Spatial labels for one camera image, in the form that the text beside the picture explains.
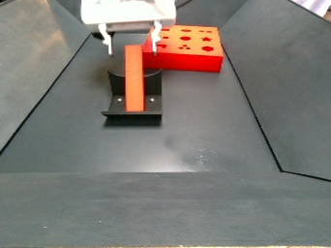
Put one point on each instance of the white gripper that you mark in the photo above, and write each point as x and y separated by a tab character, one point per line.
128	15

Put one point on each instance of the red arch bar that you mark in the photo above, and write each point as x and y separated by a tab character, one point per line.
134	70

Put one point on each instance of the orange shape sorter block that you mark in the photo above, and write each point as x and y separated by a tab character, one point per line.
189	48

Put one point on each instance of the black fixture bracket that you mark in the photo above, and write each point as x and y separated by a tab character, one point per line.
153	84

